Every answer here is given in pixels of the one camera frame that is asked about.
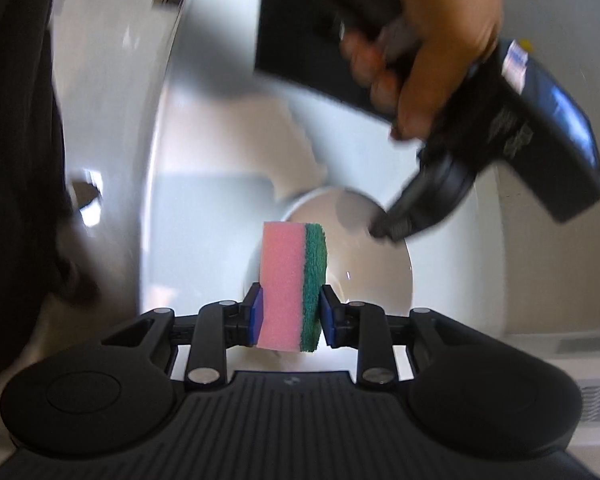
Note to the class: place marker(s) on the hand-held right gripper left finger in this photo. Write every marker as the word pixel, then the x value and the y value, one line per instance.
pixel 258 316

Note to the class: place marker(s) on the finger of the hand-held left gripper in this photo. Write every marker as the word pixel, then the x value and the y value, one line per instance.
pixel 410 210

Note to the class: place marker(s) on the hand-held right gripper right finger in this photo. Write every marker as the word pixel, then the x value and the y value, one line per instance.
pixel 327 317

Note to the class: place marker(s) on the pink and green sponge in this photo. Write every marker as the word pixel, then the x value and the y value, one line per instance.
pixel 282 280

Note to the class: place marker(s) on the white sink basin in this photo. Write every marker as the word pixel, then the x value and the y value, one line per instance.
pixel 199 160

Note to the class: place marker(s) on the person's left hand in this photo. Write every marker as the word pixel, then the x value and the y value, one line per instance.
pixel 445 35

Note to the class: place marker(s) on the white slatted panel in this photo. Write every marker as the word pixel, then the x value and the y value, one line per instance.
pixel 592 390

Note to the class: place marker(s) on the person's dark clothing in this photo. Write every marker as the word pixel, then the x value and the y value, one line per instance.
pixel 14 135

